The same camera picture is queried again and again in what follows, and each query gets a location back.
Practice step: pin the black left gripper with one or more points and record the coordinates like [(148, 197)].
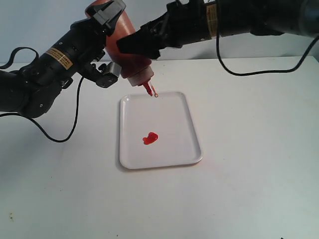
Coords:
[(86, 39)]

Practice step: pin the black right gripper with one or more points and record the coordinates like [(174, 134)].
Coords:
[(181, 24)]

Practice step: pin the red sauce squeeze bottle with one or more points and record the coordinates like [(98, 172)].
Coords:
[(136, 67)]

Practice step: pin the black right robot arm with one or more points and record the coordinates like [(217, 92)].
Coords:
[(262, 17)]

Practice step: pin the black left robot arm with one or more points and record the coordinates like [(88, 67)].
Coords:
[(30, 91)]

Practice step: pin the red sauce blob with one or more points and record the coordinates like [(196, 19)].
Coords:
[(151, 138)]

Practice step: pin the white rectangular plastic tray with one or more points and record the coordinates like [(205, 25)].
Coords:
[(169, 116)]

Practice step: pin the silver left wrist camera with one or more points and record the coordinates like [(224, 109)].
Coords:
[(106, 74)]

